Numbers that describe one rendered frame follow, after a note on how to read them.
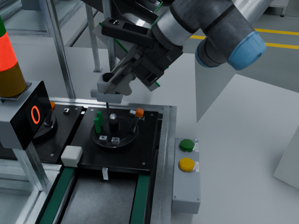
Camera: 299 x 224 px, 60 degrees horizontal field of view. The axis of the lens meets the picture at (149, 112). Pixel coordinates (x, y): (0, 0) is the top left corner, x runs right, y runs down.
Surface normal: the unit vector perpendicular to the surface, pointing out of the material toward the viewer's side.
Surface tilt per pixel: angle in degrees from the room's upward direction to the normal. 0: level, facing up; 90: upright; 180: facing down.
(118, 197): 0
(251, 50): 60
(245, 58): 79
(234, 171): 0
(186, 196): 0
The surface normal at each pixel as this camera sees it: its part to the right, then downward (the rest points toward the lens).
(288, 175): -0.61, 0.51
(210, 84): 0.00, -0.76
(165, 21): -0.61, 0.05
